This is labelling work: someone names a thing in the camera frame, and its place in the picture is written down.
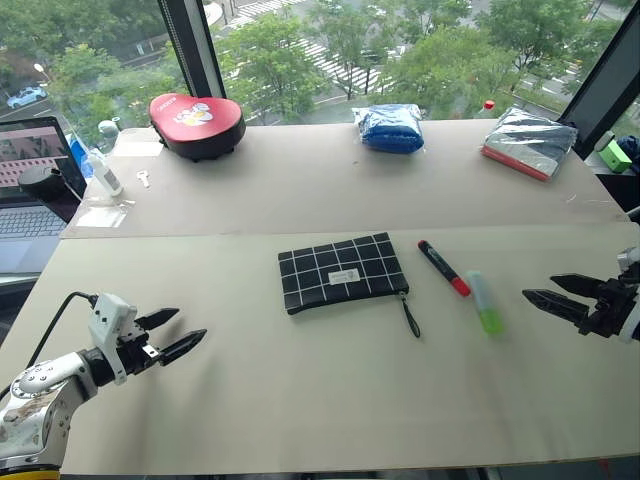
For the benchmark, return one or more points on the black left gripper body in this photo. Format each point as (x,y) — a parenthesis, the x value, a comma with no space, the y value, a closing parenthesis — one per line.
(137,355)

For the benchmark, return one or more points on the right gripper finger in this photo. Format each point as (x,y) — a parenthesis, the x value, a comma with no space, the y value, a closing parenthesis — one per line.
(580,285)
(560,304)

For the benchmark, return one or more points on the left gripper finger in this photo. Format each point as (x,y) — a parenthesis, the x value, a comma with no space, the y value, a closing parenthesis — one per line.
(159,317)
(182,345)

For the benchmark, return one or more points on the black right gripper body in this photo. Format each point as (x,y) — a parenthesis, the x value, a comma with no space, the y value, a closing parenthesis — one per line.
(612,310)

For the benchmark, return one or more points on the green highlighter pen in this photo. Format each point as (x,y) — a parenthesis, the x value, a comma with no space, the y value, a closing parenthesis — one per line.
(485,302)

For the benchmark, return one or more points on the black marker with red cap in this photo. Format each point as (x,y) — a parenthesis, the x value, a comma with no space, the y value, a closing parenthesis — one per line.
(442,267)

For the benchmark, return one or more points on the black grid pencil pouch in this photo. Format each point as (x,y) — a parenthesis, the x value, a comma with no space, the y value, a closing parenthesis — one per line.
(340,272)

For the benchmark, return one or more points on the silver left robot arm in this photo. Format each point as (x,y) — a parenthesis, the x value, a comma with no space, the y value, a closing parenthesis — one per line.
(40,390)

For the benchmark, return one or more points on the red heart-shaped case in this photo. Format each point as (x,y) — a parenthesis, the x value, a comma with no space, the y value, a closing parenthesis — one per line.
(197,122)

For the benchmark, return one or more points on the laptop computer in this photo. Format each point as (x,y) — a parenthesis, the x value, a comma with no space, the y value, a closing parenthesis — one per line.
(30,150)

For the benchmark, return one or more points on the black rod with grey tip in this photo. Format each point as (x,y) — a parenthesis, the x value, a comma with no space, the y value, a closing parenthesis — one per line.
(635,213)

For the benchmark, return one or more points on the clear plastic sheet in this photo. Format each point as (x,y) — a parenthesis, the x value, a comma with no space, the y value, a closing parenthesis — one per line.
(100,216)

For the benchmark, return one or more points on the green box-shaped gadget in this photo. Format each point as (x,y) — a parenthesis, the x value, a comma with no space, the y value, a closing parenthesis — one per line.
(616,157)

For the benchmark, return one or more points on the small white key-shaped piece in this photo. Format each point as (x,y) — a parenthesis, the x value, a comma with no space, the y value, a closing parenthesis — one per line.
(144,179)

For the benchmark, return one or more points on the dark blue crumpled cloth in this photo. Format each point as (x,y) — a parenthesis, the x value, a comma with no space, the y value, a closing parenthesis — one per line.
(631,150)

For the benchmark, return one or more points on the small white squeeze bottle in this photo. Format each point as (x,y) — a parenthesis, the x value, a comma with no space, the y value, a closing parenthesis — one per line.
(106,176)

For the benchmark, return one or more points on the grey clothing pack, red edge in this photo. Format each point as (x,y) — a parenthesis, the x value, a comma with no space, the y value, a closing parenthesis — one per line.
(530,142)

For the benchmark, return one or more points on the blue plastic bag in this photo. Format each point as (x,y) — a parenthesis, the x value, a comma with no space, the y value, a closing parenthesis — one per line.
(79,152)

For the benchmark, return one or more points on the grey-green round container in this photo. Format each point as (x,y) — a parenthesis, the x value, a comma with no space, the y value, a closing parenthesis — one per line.
(108,131)

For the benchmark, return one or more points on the clear bottle with red cap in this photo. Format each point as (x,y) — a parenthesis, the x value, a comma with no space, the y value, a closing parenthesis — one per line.
(488,106)

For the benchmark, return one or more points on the blue cloth in plastic bag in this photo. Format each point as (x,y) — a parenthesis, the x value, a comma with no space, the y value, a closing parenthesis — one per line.
(392,127)

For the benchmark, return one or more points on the light blue car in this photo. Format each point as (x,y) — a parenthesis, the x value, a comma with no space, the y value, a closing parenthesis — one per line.
(25,97)

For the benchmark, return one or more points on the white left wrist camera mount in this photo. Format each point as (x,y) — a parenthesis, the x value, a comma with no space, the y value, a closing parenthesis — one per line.
(107,320)

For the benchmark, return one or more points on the black window frame post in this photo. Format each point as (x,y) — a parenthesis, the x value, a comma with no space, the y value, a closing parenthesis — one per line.
(192,50)
(605,75)

